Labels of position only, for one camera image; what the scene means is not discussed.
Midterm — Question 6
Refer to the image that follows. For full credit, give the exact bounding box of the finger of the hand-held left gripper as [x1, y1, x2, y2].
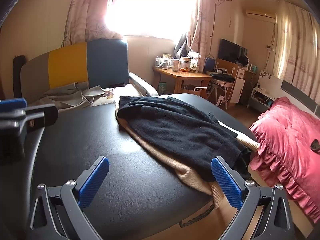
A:
[0, 127, 26, 166]
[0, 98, 59, 133]

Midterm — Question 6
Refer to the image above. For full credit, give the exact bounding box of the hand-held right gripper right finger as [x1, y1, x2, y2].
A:
[211, 156, 295, 240]

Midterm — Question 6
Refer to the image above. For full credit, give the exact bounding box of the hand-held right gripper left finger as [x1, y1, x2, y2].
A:
[26, 156, 110, 240]

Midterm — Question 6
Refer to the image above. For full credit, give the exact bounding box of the black sweater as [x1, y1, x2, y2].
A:
[117, 96, 252, 182]

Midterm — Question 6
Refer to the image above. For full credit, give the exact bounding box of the grey coat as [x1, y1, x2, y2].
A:
[30, 81, 107, 109]

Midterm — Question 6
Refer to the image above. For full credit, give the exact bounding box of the black sofa side cushion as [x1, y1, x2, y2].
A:
[13, 55, 27, 99]

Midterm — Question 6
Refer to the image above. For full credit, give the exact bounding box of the tan sweater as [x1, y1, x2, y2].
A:
[115, 94, 261, 209]

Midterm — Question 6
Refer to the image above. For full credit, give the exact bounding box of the colour-block sofa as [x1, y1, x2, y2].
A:
[20, 39, 159, 105]

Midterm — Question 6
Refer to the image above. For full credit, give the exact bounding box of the red ruffled bedspread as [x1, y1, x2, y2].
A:
[249, 96, 320, 224]

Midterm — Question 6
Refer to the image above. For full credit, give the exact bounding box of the white side table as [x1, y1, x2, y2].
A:
[247, 87, 275, 112]

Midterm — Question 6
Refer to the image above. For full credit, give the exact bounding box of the dark object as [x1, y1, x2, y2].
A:
[309, 140, 320, 154]

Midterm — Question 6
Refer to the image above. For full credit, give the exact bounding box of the white-legged stool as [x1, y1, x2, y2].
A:
[206, 76, 237, 109]

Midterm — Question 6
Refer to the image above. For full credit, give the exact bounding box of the white cabinet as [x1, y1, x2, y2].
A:
[230, 69, 250, 103]

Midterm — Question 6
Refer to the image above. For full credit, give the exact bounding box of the black bag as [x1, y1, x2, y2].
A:
[209, 72, 236, 82]

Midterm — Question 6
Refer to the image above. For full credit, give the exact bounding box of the pink starfish curtain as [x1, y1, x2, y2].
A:
[62, 0, 124, 46]

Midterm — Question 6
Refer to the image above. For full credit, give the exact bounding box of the white headboard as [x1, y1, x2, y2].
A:
[257, 70, 284, 98]

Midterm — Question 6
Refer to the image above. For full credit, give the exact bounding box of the folding chair with bag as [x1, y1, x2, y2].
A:
[215, 58, 240, 103]

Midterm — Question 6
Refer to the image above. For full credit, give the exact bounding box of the wooden desk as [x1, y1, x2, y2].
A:
[152, 66, 213, 99]

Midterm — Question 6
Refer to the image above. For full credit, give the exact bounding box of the white canister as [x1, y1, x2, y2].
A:
[180, 56, 192, 70]

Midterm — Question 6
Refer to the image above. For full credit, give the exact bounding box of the white carton box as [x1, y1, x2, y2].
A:
[187, 51, 202, 72]

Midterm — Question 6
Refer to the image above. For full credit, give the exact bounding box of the black television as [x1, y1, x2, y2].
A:
[217, 39, 248, 64]

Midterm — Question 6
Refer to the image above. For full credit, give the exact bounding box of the grey hanging cloth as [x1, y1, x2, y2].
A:
[174, 32, 189, 58]

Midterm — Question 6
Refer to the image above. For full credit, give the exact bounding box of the cream patterned curtain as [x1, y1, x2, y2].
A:
[272, 0, 320, 103]

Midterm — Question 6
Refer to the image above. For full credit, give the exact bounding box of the floor lamp pole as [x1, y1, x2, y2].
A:
[211, 0, 232, 55]

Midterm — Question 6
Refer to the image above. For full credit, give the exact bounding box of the white air conditioner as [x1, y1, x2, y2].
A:
[245, 9, 278, 24]

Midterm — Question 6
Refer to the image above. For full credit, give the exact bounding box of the pink printed curtain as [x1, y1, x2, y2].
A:
[186, 0, 215, 55]

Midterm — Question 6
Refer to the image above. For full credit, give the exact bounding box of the dark braided strap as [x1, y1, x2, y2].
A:
[179, 201, 216, 228]

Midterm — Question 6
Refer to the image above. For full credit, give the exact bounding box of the dark bed frame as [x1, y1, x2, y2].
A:
[280, 80, 320, 115]

